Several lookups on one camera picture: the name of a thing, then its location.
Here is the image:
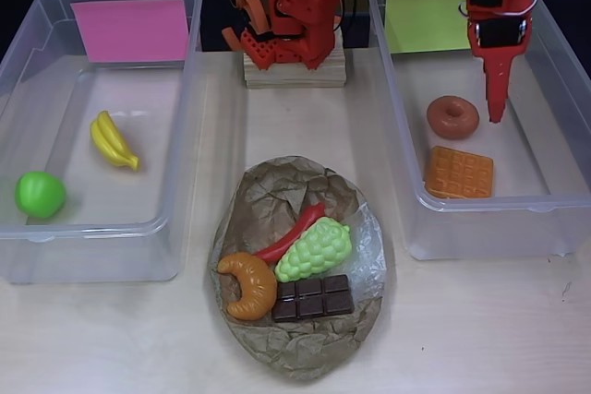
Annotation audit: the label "plywood base block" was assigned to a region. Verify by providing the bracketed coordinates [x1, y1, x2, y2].
[243, 27, 347, 90]

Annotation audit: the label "orange printed clamp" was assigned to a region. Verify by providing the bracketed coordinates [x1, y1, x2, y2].
[221, 0, 278, 70]

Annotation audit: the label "light green toy grapes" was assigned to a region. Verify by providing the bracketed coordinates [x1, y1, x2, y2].
[274, 216, 352, 283]

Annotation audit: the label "green toy apple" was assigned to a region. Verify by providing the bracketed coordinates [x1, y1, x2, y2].
[13, 171, 67, 219]

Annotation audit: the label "orange toy croissant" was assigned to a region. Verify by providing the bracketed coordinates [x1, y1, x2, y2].
[216, 251, 278, 321]

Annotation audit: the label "red toy chili pepper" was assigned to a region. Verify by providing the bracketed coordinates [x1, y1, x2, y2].
[252, 202, 327, 264]

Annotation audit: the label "pink paper label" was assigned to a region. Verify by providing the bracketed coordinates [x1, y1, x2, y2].
[69, 0, 190, 64]

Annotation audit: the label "dark toy chocolate bar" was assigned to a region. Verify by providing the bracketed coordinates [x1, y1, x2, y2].
[271, 273, 356, 324]

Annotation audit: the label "clear plastic bin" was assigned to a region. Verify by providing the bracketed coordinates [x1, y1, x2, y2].
[367, 0, 591, 261]
[0, 0, 204, 285]

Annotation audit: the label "crumpled brown paper bag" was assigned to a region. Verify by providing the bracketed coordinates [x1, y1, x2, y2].
[206, 157, 397, 384]

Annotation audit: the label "yellow toy banana bunch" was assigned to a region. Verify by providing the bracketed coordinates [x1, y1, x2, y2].
[89, 110, 141, 173]

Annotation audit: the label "yellow-green paper label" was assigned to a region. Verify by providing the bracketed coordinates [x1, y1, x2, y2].
[385, 0, 473, 54]

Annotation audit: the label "orange toy waffle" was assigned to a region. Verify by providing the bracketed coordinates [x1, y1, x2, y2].
[423, 144, 495, 200]

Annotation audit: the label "brown toy doughnut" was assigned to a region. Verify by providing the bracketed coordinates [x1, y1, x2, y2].
[425, 95, 481, 141]

